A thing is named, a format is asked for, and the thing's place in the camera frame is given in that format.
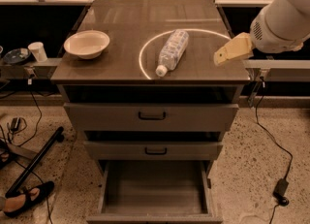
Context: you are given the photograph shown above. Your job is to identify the black pole on floor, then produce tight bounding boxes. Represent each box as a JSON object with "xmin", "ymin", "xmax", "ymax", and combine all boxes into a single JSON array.
[{"xmin": 6, "ymin": 126, "xmax": 64, "ymax": 198}]

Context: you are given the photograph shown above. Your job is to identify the top drawer with handle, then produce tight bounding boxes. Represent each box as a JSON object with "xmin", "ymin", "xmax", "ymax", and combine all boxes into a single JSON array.
[{"xmin": 64, "ymin": 103, "xmax": 238, "ymax": 132}]

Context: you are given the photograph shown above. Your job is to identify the white paper cup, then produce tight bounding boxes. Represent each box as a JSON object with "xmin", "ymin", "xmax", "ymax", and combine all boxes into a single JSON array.
[{"xmin": 28, "ymin": 42, "xmax": 47, "ymax": 62}]

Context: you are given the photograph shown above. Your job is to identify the white ceramic bowl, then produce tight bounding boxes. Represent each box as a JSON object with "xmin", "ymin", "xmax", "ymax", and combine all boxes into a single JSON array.
[{"xmin": 64, "ymin": 30, "xmax": 109, "ymax": 59}]

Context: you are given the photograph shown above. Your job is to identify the small black adapter left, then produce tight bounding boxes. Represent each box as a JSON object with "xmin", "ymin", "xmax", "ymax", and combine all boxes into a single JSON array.
[{"xmin": 10, "ymin": 117, "xmax": 20, "ymax": 132}]

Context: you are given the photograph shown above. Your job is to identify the grey drawer cabinet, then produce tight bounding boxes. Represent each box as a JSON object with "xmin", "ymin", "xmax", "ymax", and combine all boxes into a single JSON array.
[{"xmin": 50, "ymin": 0, "xmax": 251, "ymax": 224}]

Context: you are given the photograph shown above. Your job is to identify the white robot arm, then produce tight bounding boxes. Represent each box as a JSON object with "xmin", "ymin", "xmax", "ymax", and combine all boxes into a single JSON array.
[{"xmin": 213, "ymin": 0, "xmax": 310, "ymax": 66}]

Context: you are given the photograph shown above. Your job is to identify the drawer with handle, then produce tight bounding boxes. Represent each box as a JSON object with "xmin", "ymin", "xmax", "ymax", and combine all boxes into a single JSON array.
[
  {"xmin": 84, "ymin": 141, "xmax": 223, "ymax": 160},
  {"xmin": 64, "ymin": 103, "xmax": 238, "ymax": 132}
]

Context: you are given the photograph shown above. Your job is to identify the middle drawer with handle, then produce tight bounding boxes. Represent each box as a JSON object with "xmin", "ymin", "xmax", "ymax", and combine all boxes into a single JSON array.
[{"xmin": 84, "ymin": 141, "xmax": 223, "ymax": 160}]

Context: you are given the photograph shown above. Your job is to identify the open bottom drawer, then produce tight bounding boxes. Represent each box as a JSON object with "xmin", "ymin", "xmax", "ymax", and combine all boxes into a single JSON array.
[{"xmin": 86, "ymin": 160, "xmax": 223, "ymax": 224}]

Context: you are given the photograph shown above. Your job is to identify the foot in black shoe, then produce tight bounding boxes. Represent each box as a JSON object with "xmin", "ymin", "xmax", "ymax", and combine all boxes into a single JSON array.
[{"xmin": 0, "ymin": 181, "xmax": 54, "ymax": 218}]

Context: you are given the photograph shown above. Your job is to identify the dark blue plate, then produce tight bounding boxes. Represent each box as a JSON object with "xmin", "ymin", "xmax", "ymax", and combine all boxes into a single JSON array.
[{"xmin": 3, "ymin": 48, "xmax": 30, "ymax": 65}]

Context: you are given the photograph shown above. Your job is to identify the black cable left floor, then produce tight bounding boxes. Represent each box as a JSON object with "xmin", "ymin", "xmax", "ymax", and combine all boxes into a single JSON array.
[{"xmin": 0, "ymin": 79, "xmax": 54, "ymax": 224}]

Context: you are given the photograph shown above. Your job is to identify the clear plastic water bottle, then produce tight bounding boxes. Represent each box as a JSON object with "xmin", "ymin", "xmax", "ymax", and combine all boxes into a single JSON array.
[{"xmin": 155, "ymin": 29, "xmax": 189, "ymax": 77}]

